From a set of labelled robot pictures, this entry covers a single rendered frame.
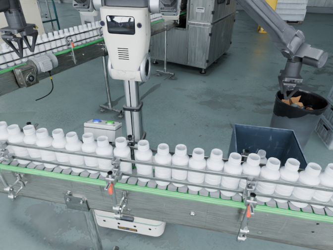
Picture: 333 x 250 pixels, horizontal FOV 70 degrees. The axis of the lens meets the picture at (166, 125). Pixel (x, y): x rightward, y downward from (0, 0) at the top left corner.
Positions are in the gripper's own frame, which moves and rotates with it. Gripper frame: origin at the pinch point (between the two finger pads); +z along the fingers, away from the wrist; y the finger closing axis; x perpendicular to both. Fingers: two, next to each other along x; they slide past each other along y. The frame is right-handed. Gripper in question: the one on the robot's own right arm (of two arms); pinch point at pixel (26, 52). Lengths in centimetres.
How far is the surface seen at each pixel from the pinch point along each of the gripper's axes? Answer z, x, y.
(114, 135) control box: 31.0, 32.2, 3.4
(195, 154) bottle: 23, 66, 17
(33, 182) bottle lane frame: 47, 3, 21
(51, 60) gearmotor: 40, -63, -98
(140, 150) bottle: 25, 48, 17
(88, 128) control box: 29.5, 20.8, 2.8
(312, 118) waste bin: 85, 165, -126
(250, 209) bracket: 31, 84, 29
